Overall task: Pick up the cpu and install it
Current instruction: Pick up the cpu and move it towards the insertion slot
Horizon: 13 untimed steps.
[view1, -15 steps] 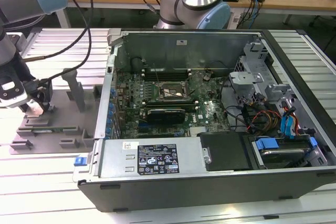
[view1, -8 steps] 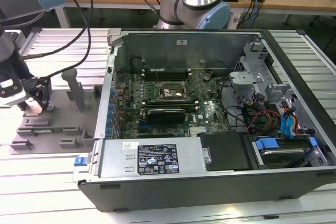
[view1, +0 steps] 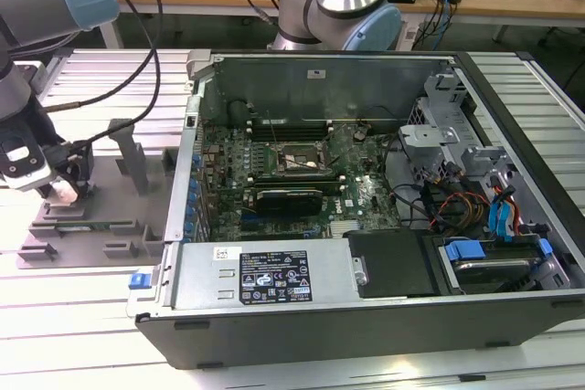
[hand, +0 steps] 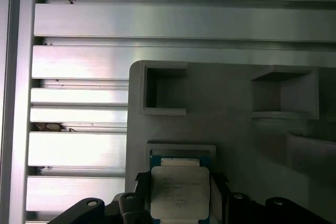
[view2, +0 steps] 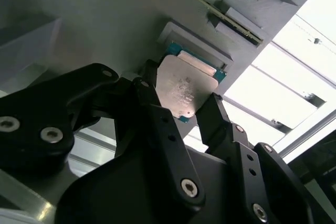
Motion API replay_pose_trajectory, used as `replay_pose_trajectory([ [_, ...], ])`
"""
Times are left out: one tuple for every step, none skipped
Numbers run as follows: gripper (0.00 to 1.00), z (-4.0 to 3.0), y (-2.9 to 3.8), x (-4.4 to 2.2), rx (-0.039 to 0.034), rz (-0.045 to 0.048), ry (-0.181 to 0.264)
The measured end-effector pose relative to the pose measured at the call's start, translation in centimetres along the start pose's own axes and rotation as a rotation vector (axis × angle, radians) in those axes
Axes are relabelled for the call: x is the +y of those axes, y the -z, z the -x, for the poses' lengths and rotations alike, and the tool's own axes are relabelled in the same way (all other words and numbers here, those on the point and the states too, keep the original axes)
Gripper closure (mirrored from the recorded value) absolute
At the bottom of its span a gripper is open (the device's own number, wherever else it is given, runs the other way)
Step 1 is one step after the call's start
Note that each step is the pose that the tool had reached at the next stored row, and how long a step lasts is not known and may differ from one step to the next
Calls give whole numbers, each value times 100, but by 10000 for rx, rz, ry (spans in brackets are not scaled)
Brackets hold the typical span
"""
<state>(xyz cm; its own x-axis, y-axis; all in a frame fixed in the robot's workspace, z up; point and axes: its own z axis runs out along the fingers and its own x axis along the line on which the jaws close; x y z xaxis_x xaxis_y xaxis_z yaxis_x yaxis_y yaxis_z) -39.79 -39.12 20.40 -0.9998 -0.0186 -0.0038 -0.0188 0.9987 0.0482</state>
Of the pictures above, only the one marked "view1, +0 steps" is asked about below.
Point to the CPU socket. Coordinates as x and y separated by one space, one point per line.
299 160

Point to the black RAM slot bank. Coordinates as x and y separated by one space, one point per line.
292 130
297 181

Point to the grey power supply unit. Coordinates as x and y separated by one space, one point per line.
205 280

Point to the black open PC case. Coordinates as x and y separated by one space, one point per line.
320 340

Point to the small blue plastic clip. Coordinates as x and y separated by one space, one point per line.
139 281

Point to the silver chipset heatsink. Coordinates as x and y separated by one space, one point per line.
345 228

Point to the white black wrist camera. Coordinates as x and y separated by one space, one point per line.
23 175

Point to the hard disk in blue carrier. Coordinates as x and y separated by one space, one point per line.
493 272

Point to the green motherboard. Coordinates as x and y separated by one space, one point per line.
365 171

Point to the silver square CPU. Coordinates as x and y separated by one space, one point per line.
61 192

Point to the black graphics card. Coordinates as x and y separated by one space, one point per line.
288 201

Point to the black plastic air shroud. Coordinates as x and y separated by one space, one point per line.
393 263

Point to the grey plastic parts rack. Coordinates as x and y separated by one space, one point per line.
114 200

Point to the silver metal drive cage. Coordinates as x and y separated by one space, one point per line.
425 139

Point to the round coin battery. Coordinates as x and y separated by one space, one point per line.
359 134

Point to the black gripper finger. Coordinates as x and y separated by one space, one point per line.
83 171

